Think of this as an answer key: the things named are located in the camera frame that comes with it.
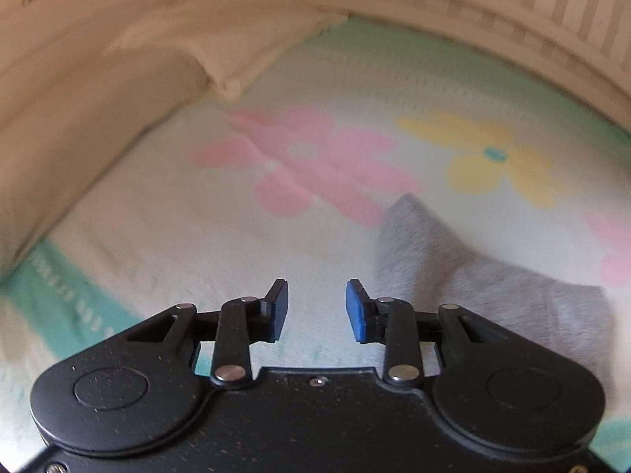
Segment grey knit pants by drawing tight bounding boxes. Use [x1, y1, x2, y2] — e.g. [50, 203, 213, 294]
[375, 194, 616, 399]

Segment beige wooden bed frame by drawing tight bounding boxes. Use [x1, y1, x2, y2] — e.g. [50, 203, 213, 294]
[306, 0, 630, 128]

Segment floral pastel bed sheet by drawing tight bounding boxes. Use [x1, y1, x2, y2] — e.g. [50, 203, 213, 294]
[1, 19, 630, 471]

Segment beige pillow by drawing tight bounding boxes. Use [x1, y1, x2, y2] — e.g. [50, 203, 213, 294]
[1, 49, 209, 277]

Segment cream folded blanket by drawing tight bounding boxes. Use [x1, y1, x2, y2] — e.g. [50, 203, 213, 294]
[107, 0, 347, 101]

